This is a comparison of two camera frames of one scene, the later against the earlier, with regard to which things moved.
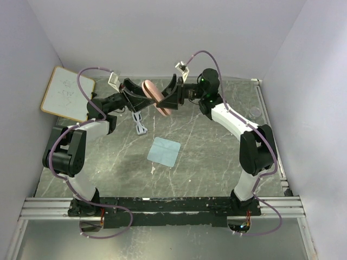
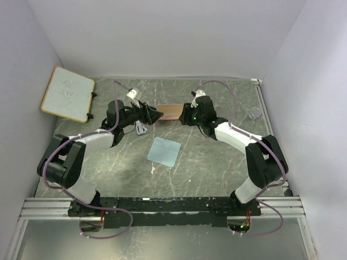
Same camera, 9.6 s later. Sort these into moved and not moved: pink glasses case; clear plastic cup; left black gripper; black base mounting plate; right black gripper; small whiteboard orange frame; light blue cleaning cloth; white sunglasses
Moved: left black gripper; right black gripper; pink glasses case
Not moved: white sunglasses; black base mounting plate; small whiteboard orange frame; clear plastic cup; light blue cleaning cloth
